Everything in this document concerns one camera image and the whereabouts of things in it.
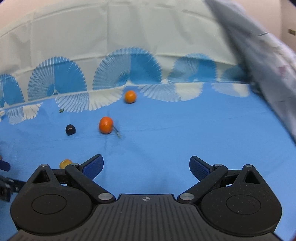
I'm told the dark plum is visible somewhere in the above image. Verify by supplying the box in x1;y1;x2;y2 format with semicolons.
65;124;76;136

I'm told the grey patterned cloth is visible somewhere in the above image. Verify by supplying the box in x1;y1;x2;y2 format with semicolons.
206;1;295;138

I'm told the orange fruit far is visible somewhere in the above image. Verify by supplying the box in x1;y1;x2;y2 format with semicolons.
125;90;137;104

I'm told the blue white patterned sheet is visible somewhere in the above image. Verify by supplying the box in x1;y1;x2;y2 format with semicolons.
1;1;295;240

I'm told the orange fruit with stem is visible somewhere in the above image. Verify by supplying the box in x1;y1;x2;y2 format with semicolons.
98;116;121;138

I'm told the small yellow-green fruit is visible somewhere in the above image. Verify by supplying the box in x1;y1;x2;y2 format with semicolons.
59;159;72;169

